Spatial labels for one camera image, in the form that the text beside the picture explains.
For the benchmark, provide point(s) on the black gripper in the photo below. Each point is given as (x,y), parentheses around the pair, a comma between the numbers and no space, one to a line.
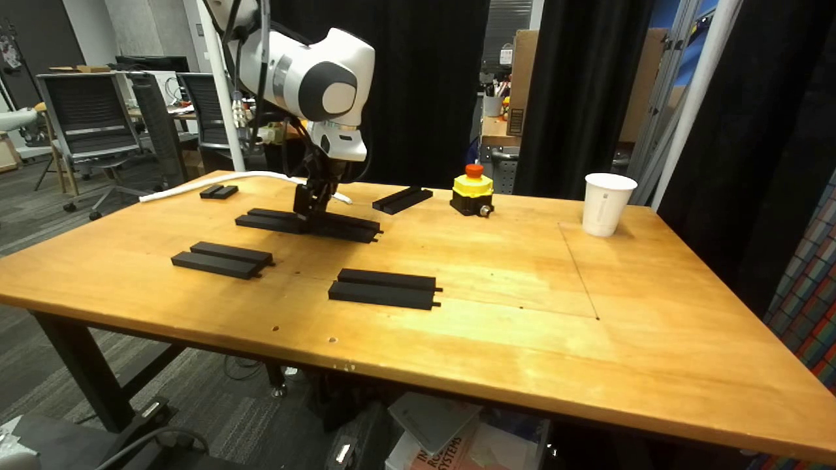
(323,169)

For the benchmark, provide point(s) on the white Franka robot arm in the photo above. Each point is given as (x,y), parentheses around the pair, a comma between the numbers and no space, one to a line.
(289,79)

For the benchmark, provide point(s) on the white flexible tube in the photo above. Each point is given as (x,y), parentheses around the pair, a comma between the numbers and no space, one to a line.
(252,175)

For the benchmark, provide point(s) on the short black track piece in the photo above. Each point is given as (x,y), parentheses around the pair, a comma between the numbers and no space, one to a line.
(402,199)

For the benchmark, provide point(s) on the small black notched block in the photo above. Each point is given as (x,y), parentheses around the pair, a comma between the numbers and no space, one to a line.
(217,190)

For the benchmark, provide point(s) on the white slanted pole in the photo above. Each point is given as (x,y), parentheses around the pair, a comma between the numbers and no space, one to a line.
(697,86)
(229,130)

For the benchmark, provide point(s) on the grey mesh office chair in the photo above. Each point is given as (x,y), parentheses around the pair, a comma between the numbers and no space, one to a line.
(210,113)
(157,130)
(86,120)

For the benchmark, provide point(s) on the yellow emergency stop button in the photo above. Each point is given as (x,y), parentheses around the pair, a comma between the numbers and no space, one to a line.
(473,186)

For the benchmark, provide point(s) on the wide black curtain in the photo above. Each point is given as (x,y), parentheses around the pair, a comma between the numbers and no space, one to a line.
(444,86)

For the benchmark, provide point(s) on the small brown cardboard box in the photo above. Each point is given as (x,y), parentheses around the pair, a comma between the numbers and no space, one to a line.
(498,130)

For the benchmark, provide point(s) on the grey flat box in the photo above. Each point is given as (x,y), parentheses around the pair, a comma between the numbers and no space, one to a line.
(434,417)

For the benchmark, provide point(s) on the narrow black curtain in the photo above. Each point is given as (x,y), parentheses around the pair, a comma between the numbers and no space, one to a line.
(767,130)
(584,86)

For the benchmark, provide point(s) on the white paper cup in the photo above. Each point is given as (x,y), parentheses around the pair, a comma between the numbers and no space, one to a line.
(607,205)

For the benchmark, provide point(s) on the red white printed book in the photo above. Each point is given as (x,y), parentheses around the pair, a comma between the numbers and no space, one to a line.
(487,449)

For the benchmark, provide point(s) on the black chair base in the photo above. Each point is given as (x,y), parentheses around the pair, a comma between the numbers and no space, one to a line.
(104,445)

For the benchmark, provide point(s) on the yellow wrist camera mount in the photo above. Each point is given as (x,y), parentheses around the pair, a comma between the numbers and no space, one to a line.
(277,130)

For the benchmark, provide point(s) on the black table leg frame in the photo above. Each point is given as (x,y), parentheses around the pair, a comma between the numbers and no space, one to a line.
(86,374)

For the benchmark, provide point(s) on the colourful patterned wall panel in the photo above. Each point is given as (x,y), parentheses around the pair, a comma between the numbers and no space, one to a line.
(810,303)

